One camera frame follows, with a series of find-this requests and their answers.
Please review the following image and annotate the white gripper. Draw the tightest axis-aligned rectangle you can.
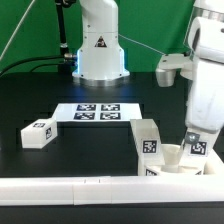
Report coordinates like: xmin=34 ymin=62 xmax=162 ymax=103
xmin=182 ymin=59 xmax=224 ymax=147

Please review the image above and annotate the white round stool seat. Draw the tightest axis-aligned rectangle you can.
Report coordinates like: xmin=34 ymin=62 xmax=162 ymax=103
xmin=138 ymin=144 xmax=204 ymax=176

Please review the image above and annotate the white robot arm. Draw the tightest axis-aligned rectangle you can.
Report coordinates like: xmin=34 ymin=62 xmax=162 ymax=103
xmin=73 ymin=0 xmax=224 ymax=144

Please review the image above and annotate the white marker sheet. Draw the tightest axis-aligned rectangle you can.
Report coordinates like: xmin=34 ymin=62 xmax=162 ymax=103
xmin=53 ymin=103 xmax=142 ymax=122

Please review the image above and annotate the white L-shaped fence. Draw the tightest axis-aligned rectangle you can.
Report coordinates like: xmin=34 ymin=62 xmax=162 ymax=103
xmin=0 ymin=153 xmax=224 ymax=206

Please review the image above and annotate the black vertical pole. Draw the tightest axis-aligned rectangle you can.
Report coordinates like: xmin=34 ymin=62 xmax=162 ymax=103
xmin=54 ymin=0 xmax=71 ymax=75

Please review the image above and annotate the thin grey rod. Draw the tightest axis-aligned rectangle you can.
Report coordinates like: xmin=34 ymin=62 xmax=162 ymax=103
xmin=0 ymin=0 xmax=36 ymax=61

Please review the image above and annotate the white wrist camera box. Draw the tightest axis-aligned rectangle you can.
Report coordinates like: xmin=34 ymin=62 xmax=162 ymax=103
xmin=187 ymin=17 xmax=224 ymax=63

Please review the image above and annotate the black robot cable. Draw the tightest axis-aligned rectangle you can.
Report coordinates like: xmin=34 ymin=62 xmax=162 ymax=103
xmin=0 ymin=52 xmax=78 ymax=77

